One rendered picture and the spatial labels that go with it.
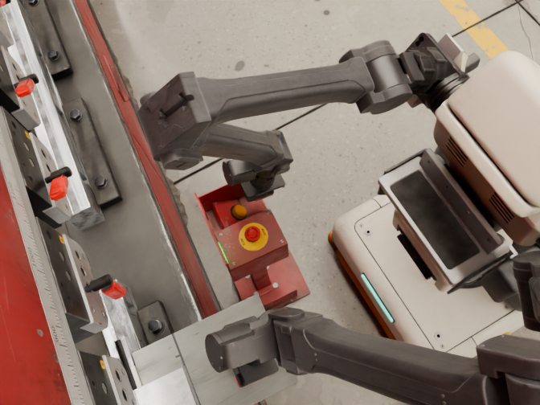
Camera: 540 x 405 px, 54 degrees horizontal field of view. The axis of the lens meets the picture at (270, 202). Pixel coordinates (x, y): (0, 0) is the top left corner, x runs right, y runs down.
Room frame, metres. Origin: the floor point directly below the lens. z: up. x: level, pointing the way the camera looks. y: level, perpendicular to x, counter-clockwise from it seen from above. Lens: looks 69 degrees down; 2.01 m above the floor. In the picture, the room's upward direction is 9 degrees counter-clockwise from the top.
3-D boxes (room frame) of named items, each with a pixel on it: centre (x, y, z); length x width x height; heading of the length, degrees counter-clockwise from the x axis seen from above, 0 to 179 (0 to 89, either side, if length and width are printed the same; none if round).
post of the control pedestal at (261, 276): (0.44, 0.08, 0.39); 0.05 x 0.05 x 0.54; 16
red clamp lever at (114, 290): (0.21, 0.28, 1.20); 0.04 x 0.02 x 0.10; 106
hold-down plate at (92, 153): (0.64, 0.41, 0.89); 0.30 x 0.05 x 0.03; 16
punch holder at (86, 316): (0.22, 0.34, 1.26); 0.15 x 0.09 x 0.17; 16
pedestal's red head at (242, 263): (0.44, 0.08, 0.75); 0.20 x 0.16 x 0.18; 16
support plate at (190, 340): (0.09, 0.15, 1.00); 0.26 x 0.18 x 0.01; 106
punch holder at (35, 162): (0.41, 0.40, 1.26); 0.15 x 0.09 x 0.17; 16
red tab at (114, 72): (1.08, 0.43, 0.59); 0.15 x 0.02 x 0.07; 16
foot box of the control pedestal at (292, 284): (0.45, 0.05, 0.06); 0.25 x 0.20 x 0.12; 106
